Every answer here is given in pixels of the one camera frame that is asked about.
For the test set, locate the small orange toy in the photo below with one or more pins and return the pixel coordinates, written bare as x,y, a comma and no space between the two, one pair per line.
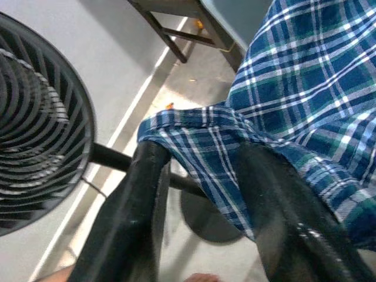
169,105

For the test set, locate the black standing fan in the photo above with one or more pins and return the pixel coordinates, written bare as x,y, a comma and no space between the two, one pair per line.
111,155

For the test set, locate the blue plaid shirt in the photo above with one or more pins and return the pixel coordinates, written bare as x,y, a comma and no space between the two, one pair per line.
308,88

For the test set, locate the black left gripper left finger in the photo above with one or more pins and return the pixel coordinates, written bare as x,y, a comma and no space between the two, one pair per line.
129,229

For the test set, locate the dark wooden chair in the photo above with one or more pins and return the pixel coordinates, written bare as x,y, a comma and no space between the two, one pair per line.
173,48

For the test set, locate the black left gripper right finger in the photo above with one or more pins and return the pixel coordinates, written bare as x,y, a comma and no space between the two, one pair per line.
288,235

